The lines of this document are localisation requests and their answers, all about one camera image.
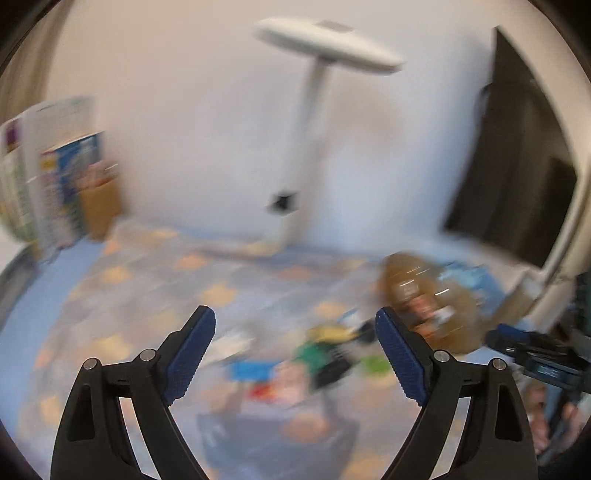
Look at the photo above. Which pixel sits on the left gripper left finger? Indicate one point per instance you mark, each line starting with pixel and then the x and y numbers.
pixel 92 441

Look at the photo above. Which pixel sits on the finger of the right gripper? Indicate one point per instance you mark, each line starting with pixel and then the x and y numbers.
pixel 518 352
pixel 511 334

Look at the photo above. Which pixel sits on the pink capybara card box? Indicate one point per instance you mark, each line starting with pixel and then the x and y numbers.
pixel 424 308

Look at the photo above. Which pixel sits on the light green translucent figurine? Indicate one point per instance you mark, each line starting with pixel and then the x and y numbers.
pixel 375 366

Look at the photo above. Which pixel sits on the blue rectangular box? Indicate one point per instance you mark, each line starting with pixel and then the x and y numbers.
pixel 254 371

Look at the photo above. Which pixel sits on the dark green translucent figurine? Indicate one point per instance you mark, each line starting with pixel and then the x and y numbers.
pixel 313 356

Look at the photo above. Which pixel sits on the black ball toy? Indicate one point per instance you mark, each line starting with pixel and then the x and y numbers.
pixel 367 333

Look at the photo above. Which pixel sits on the clear packet with sticker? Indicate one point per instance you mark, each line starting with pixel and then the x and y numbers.
pixel 232 344

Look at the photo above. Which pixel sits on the yellow rectangular device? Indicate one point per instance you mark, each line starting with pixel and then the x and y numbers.
pixel 332 334

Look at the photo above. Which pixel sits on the red lighter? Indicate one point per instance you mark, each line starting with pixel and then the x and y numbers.
pixel 262 392

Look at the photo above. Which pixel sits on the black rectangular box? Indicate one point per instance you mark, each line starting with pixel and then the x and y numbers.
pixel 333 372

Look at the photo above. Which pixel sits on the pink face toy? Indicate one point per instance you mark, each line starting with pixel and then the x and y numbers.
pixel 291 383

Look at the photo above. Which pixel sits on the blue tissue pack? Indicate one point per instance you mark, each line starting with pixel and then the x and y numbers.
pixel 477 279

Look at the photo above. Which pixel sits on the amber ribbed glass bowl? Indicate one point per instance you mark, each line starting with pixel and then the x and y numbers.
pixel 443 312

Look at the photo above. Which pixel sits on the black monitor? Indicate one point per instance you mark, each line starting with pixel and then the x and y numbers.
pixel 520 182

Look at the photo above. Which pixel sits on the fan pattern table mat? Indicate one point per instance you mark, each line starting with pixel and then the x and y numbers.
pixel 435 416

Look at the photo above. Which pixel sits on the cardboard pen holder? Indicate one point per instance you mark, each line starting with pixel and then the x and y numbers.
pixel 100 207

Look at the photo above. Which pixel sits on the stack of books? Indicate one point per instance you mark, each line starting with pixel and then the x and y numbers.
pixel 45 152

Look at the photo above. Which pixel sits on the white desk lamp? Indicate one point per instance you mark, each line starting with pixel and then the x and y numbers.
pixel 329 45

